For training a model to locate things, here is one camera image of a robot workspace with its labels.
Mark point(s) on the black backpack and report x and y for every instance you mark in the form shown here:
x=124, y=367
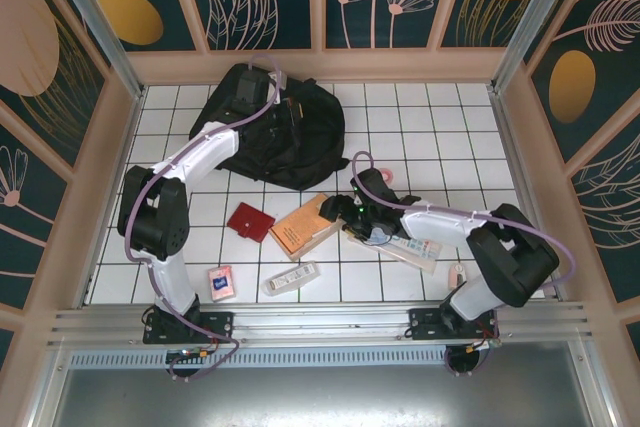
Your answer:
x=305, y=147

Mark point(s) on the orange book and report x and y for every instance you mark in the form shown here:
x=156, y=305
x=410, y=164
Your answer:
x=297, y=232

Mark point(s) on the clear plastic pen case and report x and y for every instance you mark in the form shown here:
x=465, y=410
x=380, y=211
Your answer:
x=290, y=279

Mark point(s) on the red wallet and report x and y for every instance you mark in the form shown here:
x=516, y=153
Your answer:
x=250, y=222

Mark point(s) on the small pink eraser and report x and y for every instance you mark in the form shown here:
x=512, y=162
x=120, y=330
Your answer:
x=456, y=274

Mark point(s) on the pink tissue pack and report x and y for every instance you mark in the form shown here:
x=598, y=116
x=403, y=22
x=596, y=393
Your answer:
x=221, y=284

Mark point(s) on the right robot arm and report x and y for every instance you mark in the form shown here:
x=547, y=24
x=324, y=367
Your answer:
x=510, y=257

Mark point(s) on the pink tape roll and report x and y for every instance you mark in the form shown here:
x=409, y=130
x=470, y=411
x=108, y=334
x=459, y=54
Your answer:
x=390, y=173

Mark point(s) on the small circuit board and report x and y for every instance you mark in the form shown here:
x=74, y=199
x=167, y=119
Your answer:
x=484, y=345
x=189, y=353

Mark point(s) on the grey metal plate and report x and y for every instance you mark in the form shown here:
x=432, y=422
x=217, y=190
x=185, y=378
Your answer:
x=320, y=399

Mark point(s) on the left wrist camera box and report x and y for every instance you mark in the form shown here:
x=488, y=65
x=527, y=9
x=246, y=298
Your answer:
x=277, y=81

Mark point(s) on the aluminium mounting rail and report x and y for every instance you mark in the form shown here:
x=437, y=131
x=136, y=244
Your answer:
x=320, y=319

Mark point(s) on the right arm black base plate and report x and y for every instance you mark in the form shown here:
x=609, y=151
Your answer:
x=425, y=322

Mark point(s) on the aluminium side rail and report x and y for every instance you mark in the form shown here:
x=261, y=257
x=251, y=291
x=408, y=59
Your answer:
x=520, y=172

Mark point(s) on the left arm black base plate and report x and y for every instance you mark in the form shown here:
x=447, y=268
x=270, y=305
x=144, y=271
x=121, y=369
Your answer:
x=215, y=324

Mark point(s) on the aluminium corner post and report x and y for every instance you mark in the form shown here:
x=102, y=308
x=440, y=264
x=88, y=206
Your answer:
x=530, y=22
x=100, y=27

